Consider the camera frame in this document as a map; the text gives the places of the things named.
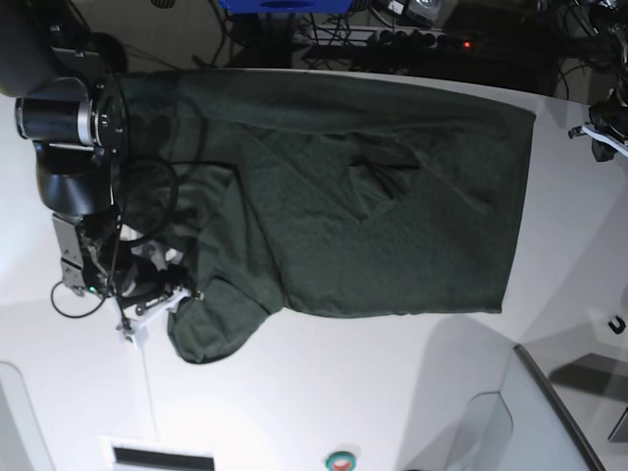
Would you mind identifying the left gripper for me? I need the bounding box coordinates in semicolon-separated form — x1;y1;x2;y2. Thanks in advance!
589;90;627;162

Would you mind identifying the dark green t-shirt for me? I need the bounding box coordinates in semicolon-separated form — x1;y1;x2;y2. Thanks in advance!
120;71;535;364

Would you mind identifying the grey monitor edge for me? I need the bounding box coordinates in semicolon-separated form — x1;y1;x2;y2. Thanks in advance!
515;344;627;470

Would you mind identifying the small black hook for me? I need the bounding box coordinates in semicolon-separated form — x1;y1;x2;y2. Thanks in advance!
607;316;627;335

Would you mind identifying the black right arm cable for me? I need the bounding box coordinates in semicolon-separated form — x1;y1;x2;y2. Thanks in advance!
51;156;181;320

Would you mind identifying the grey power strip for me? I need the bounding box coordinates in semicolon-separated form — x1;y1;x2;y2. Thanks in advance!
367;29;475;51

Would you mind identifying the blue box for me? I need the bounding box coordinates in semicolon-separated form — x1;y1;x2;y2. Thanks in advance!
219;0;352;14

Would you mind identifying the red green emergency button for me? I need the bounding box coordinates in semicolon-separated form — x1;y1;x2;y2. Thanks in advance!
325;450;356;471

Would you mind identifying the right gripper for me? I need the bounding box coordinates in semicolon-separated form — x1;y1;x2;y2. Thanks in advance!
115;244;189;309

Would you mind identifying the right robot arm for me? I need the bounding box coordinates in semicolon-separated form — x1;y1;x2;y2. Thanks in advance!
1;1;190;315

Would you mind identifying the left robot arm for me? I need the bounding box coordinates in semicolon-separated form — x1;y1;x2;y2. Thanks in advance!
570;1;627;163

